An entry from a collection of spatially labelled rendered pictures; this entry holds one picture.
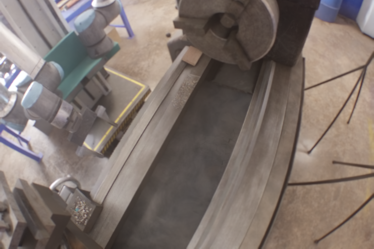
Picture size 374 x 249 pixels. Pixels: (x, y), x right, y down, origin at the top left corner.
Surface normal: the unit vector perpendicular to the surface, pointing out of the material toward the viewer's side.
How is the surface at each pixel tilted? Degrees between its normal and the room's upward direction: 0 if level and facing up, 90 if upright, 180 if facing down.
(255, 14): 90
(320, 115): 0
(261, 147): 0
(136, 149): 0
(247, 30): 90
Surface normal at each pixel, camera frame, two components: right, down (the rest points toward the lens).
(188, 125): 0.01, -0.39
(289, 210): -0.14, -0.52
